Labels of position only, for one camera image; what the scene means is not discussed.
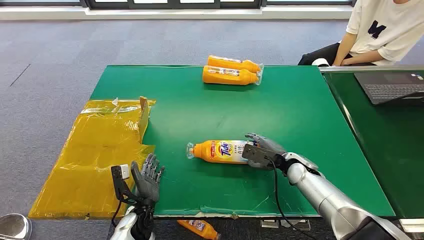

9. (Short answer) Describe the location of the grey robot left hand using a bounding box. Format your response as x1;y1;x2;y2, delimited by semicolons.
130;152;166;206

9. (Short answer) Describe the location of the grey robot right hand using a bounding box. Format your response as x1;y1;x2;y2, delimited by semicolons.
244;133;288;172

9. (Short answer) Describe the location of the orange Tide detergent bottle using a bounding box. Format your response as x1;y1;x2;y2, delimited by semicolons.
186;139;257;166

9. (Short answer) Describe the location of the orange bottle under table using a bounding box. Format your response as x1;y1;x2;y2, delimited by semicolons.
176;219;222;240

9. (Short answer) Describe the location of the yellow taped cardboard sheet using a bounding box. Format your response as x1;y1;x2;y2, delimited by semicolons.
28;96;157;221

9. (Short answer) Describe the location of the dark grey laptop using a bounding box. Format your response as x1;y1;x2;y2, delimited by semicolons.
353;70;424;107

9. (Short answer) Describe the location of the shiny metal bin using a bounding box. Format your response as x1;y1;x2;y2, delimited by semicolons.
0;213;33;240

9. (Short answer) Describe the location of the person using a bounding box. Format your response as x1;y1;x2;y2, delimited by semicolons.
297;0;424;67

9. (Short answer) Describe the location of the white window sill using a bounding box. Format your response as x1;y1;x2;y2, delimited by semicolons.
0;5;354;21

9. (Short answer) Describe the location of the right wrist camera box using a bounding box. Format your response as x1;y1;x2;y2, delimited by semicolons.
241;143;278;167

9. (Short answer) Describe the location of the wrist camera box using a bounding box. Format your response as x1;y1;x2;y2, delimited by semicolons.
241;143;278;167
110;163;142;207

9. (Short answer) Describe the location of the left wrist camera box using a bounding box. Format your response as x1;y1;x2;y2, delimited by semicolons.
110;163;142;207

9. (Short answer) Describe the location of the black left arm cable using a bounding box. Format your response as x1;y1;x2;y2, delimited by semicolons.
110;198;124;228

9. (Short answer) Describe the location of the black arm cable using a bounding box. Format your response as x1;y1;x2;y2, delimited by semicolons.
264;156;320;240
110;198;124;228

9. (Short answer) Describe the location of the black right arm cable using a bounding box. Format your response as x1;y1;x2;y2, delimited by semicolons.
264;156;320;240

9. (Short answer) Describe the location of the metal table bracket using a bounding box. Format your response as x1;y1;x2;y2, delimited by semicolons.
259;218;312;232

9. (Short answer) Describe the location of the silver table edge rail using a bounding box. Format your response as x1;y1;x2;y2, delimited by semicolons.
319;64;424;73

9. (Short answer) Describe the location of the dark window frame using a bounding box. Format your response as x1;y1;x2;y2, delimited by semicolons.
0;0;357;10

